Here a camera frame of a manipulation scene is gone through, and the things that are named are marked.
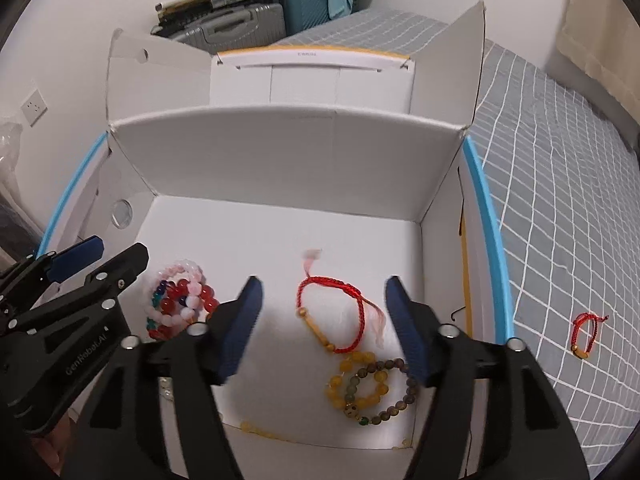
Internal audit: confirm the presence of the multicolour bead bracelet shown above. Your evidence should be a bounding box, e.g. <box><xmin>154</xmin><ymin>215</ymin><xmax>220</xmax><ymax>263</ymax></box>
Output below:
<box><xmin>146</xmin><ymin>278</ymin><xmax>189</xmax><ymax>342</ymax></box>

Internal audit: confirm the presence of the red bead bracelet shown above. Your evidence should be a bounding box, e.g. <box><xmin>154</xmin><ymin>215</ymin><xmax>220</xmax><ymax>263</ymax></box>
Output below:
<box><xmin>167</xmin><ymin>278</ymin><xmax>222</xmax><ymax>321</ymax></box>

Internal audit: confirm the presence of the pink bead bracelet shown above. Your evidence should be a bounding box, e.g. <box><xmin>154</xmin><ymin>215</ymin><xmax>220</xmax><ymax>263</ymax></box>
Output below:
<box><xmin>144</xmin><ymin>258</ymin><xmax>208</xmax><ymax>328</ymax></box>

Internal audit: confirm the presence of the red cord bracelet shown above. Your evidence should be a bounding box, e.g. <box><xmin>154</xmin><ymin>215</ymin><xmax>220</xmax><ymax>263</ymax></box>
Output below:
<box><xmin>296</xmin><ymin>249</ymin><xmax>388</xmax><ymax>356</ymax></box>
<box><xmin>569</xmin><ymin>311</ymin><xmax>611</xmax><ymax>361</ymax></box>

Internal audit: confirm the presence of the brown wooden bead bracelet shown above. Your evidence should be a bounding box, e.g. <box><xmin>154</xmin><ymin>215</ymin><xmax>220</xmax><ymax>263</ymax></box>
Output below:
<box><xmin>349</xmin><ymin>356</ymin><xmax>419</xmax><ymax>424</ymax></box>

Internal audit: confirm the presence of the dark green bead bracelet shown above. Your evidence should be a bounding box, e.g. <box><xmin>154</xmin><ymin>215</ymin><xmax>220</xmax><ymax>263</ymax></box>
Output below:
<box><xmin>342</xmin><ymin>374</ymin><xmax>374</xmax><ymax>425</ymax></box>

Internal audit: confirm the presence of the yellow amber bead bracelet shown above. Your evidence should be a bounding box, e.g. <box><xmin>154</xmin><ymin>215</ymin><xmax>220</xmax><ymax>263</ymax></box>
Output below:
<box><xmin>324</xmin><ymin>350</ymin><xmax>392</xmax><ymax>411</ymax></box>

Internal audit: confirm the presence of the white cardboard box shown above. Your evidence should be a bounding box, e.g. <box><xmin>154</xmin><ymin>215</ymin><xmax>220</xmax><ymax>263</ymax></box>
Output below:
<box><xmin>42</xmin><ymin>3</ymin><xmax>512</xmax><ymax>479</ymax></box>

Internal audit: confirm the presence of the grey checked bed sheet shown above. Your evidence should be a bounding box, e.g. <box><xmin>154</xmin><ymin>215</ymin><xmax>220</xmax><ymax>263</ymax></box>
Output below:
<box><xmin>271</xmin><ymin>6</ymin><xmax>640</xmax><ymax>478</ymax></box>

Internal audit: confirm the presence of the grey suitcase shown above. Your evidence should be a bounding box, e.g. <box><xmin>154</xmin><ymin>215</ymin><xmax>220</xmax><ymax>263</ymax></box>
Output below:
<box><xmin>170</xmin><ymin>3</ymin><xmax>286</xmax><ymax>54</ymax></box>

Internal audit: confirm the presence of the beige curtain right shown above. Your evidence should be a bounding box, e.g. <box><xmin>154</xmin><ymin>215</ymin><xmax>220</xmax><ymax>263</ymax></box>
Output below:
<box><xmin>556</xmin><ymin>0</ymin><xmax>639</xmax><ymax>120</ymax></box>

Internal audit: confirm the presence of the white wall socket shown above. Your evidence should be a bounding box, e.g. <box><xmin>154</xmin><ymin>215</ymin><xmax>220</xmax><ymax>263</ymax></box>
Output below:
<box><xmin>21</xmin><ymin>89</ymin><xmax>48</xmax><ymax>127</ymax></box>

